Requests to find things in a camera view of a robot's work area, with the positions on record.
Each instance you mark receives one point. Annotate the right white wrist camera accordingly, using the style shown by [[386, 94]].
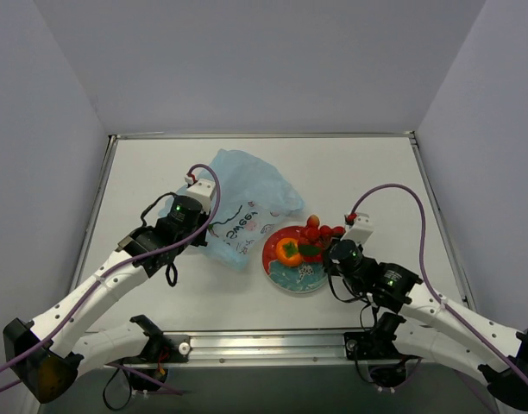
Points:
[[358, 229]]

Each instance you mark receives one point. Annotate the red fake cherry bunch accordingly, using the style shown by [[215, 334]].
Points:
[[315, 238]]

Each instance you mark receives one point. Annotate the orange fake persimmon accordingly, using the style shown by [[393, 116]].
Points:
[[287, 252]]

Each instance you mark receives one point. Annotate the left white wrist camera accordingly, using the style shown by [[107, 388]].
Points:
[[202, 190]]

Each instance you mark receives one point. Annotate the aluminium rail frame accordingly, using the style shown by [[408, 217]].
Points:
[[208, 348]]

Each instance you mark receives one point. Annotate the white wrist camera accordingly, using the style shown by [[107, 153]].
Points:
[[202, 190], [358, 229]]

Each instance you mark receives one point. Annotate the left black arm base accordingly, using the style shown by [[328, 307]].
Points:
[[145, 374]]

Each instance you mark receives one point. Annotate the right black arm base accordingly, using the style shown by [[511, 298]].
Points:
[[377, 363]]

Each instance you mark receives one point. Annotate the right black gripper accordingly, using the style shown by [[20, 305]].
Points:
[[331, 260]]

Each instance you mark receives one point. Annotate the light blue plastic bag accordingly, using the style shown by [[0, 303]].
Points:
[[255, 200]]

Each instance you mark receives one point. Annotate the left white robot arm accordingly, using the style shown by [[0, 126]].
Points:
[[49, 352]]

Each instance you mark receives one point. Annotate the red and teal plate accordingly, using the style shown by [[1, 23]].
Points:
[[306, 278]]

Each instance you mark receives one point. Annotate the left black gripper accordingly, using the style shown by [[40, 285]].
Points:
[[202, 233]]

